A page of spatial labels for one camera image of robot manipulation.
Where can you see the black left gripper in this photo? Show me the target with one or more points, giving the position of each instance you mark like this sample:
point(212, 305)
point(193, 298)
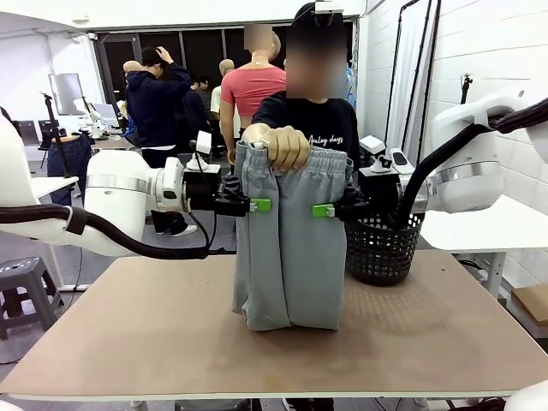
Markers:
point(201, 190)

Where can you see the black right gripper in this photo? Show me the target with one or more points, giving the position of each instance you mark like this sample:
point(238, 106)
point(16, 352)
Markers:
point(379, 190)

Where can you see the grey training pants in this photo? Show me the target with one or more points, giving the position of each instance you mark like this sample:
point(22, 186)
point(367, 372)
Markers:
point(291, 240)

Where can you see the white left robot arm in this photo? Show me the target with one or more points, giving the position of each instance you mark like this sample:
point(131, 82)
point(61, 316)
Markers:
point(115, 188)

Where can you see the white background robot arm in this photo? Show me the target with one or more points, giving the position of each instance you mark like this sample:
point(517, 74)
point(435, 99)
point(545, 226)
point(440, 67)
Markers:
point(87, 112)

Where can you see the navy pants on stand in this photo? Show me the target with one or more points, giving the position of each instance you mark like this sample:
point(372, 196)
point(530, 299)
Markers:
point(64, 158)

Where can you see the person's right hand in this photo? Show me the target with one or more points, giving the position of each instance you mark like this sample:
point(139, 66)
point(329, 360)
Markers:
point(287, 147)

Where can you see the black plastic mesh basket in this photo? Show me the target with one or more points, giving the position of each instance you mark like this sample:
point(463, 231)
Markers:
point(381, 257)

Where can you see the person in black t-shirt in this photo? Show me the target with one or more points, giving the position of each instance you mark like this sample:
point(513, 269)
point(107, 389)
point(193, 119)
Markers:
point(334, 124)

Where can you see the person in dark clothes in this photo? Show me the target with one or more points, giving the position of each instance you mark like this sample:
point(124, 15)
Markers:
point(194, 111)

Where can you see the mannequin with red top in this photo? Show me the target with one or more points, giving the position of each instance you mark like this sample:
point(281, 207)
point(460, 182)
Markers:
point(248, 87)

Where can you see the person in navy hoodie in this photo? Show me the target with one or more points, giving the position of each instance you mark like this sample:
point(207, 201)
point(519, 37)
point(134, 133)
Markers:
point(154, 115)

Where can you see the bald mannequin with cream top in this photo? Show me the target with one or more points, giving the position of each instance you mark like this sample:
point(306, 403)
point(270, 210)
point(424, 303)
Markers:
point(226, 68)

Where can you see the small black tripod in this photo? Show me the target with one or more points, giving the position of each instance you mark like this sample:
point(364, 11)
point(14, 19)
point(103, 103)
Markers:
point(466, 79)

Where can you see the framed whiteboard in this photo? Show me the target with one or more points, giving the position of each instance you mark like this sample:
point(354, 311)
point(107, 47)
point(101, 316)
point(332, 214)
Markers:
point(64, 94)

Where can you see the tall black tripod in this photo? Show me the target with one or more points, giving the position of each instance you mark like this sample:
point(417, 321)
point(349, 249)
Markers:
point(51, 115)

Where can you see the cardboard box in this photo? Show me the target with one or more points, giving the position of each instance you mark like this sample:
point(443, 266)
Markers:
point(533, 304)

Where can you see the grey plastic stool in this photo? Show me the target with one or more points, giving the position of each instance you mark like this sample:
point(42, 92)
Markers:
point(25, 267)

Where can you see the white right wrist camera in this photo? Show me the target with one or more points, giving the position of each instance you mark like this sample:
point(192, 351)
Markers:
point(371, 145)

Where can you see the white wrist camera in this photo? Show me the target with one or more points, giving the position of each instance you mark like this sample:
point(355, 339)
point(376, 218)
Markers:
point(371, 145)
point(204, 142)

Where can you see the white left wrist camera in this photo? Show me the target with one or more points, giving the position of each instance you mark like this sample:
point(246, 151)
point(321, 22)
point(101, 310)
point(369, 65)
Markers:
point(204, 142)

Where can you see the black wall pipe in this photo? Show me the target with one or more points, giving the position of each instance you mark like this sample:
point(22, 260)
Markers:
point(398, 47)

